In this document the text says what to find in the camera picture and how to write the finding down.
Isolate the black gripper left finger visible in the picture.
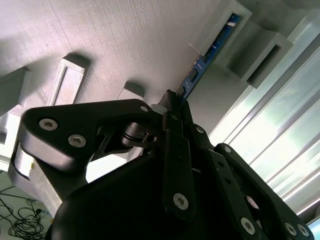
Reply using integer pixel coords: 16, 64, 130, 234
20, 88, 196, 221

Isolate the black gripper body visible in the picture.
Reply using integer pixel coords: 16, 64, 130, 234
44, 152, 241, 240

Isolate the blue RAM stick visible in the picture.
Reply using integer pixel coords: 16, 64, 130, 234
175, 13, 243, 103

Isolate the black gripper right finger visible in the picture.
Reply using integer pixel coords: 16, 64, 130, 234
183, 100, 315, 240

